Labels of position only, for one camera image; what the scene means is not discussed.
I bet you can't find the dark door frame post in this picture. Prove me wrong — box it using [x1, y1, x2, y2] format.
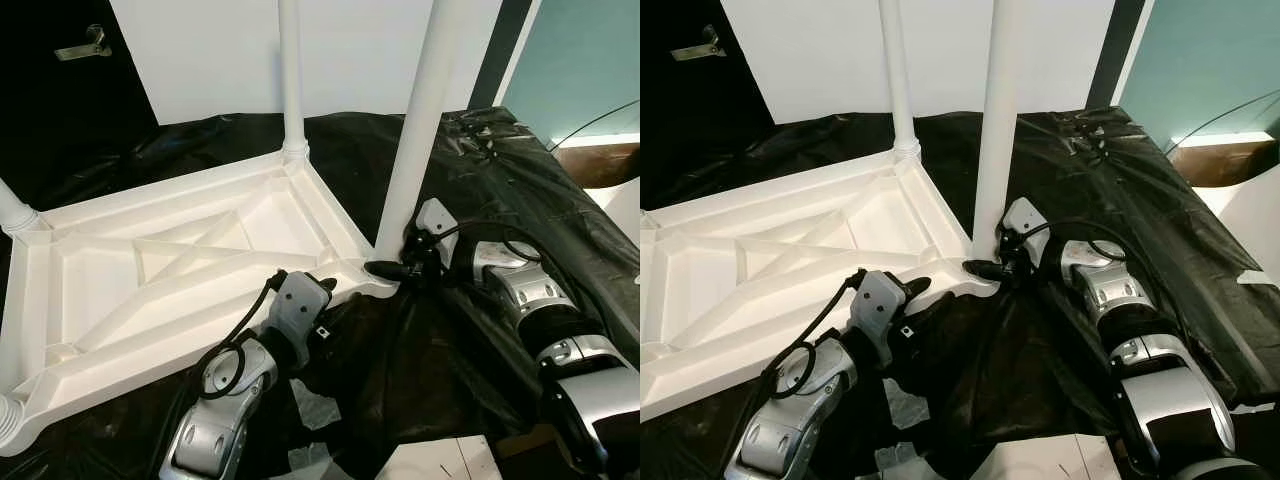
[1085, 0, 1146, 111]
[465, 0, 541, 111]

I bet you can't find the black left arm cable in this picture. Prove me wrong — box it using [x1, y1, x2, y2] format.
[150, 270, 291, 480]
[715, 270, 866, 480]

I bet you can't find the silver door handle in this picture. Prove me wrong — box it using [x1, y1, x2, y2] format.
[55, 25, 113, 61]
[670, 25, 728, 61]

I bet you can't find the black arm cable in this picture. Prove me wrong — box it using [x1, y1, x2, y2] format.
[1012, 222, 1161, 321]
[715, 270, 866, 480]
[425, 222, 571, 321]
[150, 270, 291, 480]

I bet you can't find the teal glass panel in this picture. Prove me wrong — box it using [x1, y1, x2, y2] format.
[1115, 0, 1280, 146]
[497, 0, 641, 146]

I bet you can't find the brown wooden table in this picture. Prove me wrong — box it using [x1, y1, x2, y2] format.
[1170, 140, 1280, 189]
[550, 142, 641, 189]

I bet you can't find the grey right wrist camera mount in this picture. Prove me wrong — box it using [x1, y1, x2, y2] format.
[1000, 198, 1049, 259]
[413, 198, 459, 259]

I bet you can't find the black door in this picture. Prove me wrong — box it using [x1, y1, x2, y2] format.
[0, 0, 159, 126]
[640, 0, 776, 126]

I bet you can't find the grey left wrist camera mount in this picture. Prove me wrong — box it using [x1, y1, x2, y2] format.
[855, 270, 916, 341]
[270, 270, 336, 341]

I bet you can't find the black plastic sheet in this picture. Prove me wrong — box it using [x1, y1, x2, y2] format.
[640, 108, 1280, 479]
[0, 108, 641, 479]

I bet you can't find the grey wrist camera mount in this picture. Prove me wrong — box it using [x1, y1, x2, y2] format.
[270, 270, 336, 341]
[855, 270, 916, 341]
[1000, 198, 1049, 259]
[413, 198, 459, 259]

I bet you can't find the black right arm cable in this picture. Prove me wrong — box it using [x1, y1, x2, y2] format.
[425, 222, 571, 321]
[1012, 222, 1161, 321]

